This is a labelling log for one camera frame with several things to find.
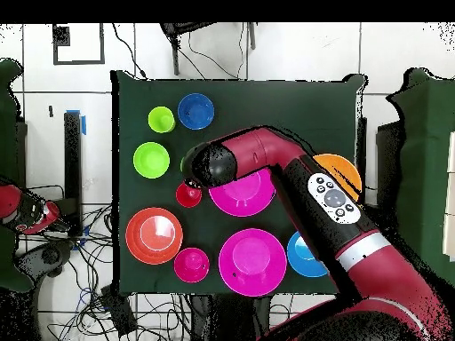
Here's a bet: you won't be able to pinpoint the red plastic cup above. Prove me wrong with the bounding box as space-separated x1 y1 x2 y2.
175 182 204 209

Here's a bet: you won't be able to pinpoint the large pink bowl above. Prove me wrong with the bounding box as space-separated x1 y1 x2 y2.
218 227 288 298
208 168 277 218

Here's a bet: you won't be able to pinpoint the small green bowl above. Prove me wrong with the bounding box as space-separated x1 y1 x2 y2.
132 141 171 179

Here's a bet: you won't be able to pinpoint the small dark blue bowl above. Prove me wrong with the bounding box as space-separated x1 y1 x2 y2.
177 92 216 131

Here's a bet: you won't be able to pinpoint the small magenta bowl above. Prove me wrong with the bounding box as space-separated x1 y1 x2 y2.
172 247 212 284

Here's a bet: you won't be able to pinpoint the red-orange wide bowl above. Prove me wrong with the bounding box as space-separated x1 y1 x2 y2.
124 206 184 266

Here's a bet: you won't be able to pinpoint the lime green plastic cup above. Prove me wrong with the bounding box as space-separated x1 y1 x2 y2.
148 106 176 134

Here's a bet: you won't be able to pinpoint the dark green table cloth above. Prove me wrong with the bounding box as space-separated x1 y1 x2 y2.
110 69 367 297
385 67 455 285
0 58 35 294

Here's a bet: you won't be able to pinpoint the light blue bowl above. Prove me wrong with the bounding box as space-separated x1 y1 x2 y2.
286 230 329 279

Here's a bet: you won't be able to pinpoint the large orange bowl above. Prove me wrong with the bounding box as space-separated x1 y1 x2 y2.
312 153 363 203

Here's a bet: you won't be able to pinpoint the black metal stand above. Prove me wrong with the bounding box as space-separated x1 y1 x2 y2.
159 22 258 76

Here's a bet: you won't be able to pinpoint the black power box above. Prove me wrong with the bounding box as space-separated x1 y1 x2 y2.
100 284 139 337

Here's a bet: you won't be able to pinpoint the white boxes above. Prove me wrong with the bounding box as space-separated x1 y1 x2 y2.
442 131 455 262

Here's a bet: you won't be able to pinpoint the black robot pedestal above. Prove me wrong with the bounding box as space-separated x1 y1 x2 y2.
189 294 271 341

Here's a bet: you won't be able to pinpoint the thin black cable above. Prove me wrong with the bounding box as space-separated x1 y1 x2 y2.
111 23 148 80

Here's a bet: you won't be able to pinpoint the cable bundle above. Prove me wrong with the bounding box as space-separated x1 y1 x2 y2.
15 203 193 341

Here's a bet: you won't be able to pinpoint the black post with blue tape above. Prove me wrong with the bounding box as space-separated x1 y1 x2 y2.
63 108 87 237

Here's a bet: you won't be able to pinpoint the black pedestal foot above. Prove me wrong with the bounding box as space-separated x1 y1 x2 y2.
13 239 76 280

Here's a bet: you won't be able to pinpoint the black square frame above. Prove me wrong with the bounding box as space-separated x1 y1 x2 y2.
52 23 106 66

